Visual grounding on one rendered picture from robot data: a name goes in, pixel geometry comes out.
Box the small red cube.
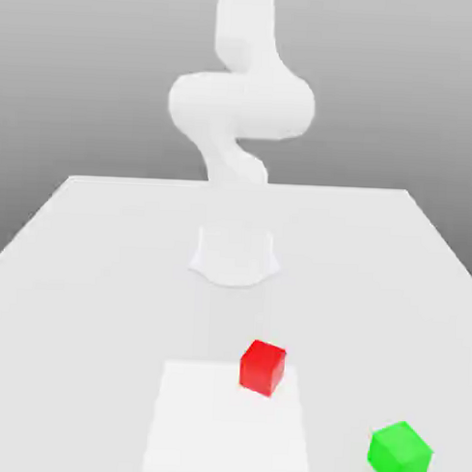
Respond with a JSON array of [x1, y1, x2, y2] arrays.
[[237, 338, 289, 400]]

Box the small green cube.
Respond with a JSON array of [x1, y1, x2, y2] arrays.
[[366, 419, 435, 472]]

